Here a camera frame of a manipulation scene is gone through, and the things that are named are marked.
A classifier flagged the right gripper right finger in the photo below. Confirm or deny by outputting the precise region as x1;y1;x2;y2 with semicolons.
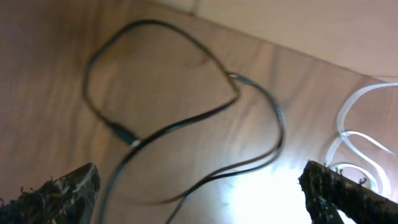
298;161;397;224

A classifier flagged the black usb cable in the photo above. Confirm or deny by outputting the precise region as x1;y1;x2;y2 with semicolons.
82;19;286;224

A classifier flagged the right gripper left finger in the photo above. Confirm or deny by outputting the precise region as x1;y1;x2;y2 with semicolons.
1;163;100;224

